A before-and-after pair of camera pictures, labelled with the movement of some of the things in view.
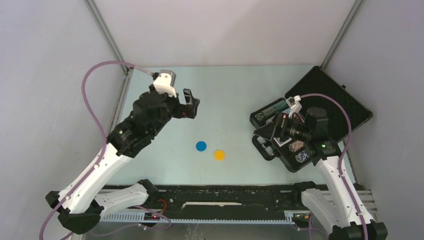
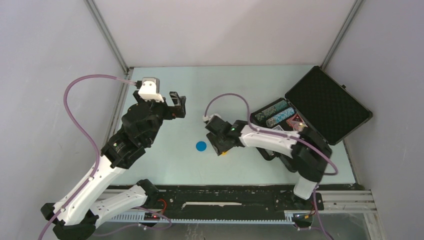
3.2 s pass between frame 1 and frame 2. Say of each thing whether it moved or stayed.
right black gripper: moved
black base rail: stayed
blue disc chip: stayed
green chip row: stayed
